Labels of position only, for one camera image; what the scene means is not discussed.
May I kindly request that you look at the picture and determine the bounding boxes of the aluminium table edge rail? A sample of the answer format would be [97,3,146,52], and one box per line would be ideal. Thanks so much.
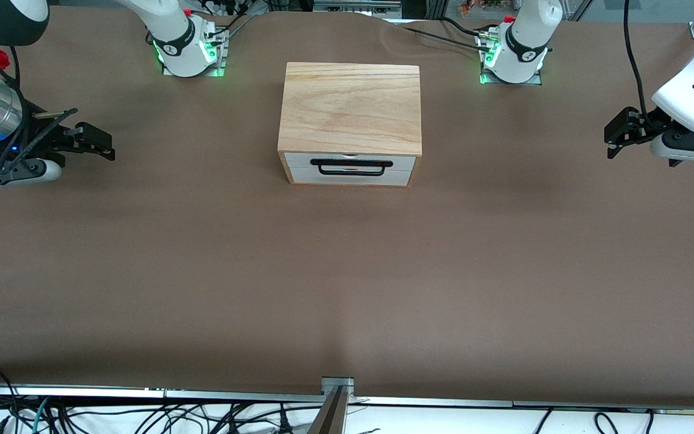
[0,385,694,412]

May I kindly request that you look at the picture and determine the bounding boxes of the aluminium camera post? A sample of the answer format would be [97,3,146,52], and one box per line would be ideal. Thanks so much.
[307,377,356,434]

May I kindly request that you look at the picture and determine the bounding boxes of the grey base cable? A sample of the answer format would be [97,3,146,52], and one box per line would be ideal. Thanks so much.
[217,11,259,39]

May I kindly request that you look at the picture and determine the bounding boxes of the black metal drawer handle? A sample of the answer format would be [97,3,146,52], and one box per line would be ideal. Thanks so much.
[310,159,394,177]

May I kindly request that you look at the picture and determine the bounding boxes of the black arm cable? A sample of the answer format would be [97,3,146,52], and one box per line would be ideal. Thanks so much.
[0,41,79,177]
[623,0,653,122]

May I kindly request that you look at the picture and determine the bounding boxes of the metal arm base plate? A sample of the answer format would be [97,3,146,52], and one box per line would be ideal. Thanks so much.
[161,27,228,78]
[478,30,544,87]

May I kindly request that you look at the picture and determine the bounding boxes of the wooden drawer white front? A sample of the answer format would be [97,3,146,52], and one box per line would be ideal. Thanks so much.
[284,152,417,172]

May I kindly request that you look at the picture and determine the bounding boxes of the grey background device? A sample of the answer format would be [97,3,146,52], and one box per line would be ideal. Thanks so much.
[313,0,404,16]

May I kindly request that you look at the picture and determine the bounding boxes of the short black table cable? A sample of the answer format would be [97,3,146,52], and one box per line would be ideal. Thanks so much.
[440,16,482,36]

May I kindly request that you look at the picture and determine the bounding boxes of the power strip with plugs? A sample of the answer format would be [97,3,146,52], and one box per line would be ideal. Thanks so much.
[199,0,249,16]

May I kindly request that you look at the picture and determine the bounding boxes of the orange background items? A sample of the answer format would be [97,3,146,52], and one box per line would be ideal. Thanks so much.
[458,0,505,16]

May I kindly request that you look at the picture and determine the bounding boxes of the brown table cover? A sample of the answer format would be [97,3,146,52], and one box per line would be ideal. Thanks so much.
[0,7,694,411]

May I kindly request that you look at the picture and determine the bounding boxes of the long black table cable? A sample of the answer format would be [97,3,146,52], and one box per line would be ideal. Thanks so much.
[392,23,485,48]

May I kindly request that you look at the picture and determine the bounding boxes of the light wooden drawer cabinet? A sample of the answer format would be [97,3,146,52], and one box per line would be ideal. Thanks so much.
[278,62,424,188]

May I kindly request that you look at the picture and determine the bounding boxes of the white lower cabinet panel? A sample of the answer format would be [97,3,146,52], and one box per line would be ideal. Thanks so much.
[289,169,413,186]

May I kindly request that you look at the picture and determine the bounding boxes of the teal cable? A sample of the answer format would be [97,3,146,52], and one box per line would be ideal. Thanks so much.
[32,397,52,434]

